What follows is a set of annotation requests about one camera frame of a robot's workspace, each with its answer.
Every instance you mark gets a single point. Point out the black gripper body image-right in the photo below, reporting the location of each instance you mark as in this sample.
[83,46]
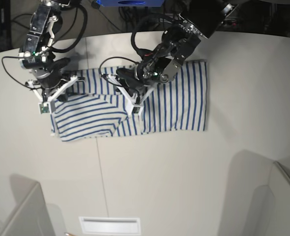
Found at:
[126,78]

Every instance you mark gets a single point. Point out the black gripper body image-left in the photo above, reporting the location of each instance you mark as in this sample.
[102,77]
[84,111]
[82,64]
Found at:
[51,75]

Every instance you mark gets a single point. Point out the blue white striped T-shirt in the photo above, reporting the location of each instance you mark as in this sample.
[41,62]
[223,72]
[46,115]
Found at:
[95,109]

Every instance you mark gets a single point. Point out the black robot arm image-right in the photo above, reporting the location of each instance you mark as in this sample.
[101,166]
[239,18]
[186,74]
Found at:
[178,42]

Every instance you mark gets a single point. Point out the blue box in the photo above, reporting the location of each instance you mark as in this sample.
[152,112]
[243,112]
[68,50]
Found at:
[136,3]

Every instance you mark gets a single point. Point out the black computer tower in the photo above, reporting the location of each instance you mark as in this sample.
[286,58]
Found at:
[5,23]

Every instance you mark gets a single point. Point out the grey partition image-left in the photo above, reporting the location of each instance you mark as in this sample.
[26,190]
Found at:
[23,210]

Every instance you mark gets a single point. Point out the grey partition image-right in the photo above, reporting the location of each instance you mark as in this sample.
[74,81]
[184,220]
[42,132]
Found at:
[257,200]

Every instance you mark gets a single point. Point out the white table cable grommet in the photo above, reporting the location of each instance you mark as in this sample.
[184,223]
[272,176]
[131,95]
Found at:
[104,226]

